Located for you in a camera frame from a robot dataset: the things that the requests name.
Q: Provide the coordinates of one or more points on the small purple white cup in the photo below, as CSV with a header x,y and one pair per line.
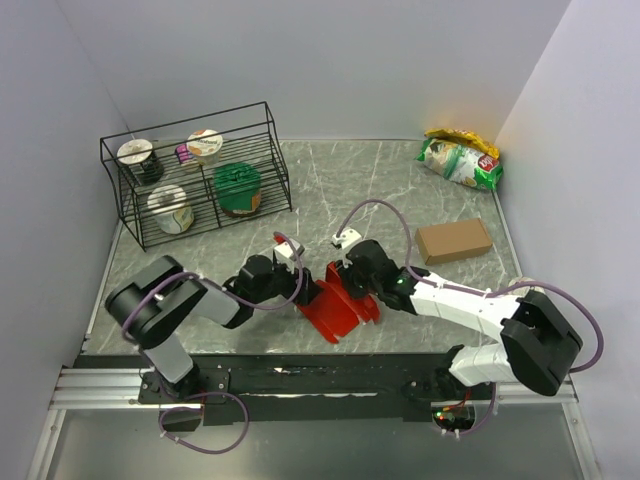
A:
x,y
183,154

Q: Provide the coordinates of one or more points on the green lidded jar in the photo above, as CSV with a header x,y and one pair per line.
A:
x,y
237,187

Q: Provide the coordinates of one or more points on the green chips bag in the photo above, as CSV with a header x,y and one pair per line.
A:
x,y
461,164

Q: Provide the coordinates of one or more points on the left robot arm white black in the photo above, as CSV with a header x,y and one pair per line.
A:
x,y
151,305

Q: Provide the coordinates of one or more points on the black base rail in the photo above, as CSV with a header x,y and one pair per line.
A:
x,y
302,387

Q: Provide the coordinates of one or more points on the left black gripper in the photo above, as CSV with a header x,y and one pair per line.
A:
x,y
309,288

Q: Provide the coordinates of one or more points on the brown cardboard box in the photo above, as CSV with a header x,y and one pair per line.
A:
x,y
453,241

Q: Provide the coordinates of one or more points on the white yogurt cup orange label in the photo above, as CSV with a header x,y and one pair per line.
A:
x,y
205,145

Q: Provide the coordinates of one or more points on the yellow chips bag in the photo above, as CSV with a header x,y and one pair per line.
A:
x,y
465,137

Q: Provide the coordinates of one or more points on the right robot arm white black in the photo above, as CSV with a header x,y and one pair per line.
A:
x,y
532,342

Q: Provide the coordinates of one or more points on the black wire rack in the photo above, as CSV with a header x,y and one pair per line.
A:
x,y
250,136

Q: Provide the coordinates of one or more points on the white cup lower shelf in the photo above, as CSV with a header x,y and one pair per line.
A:
x,y
171,209

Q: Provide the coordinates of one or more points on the aluminium frame rail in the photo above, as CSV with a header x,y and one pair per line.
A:
x,y
95,430

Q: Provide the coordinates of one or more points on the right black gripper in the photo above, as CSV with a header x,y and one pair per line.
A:
x,y
345,274

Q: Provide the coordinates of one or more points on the red paper box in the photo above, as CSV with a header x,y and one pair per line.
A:
x,y
333,313

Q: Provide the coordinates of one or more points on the foil lid dark cup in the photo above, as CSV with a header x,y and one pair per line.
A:
x,y
139,159

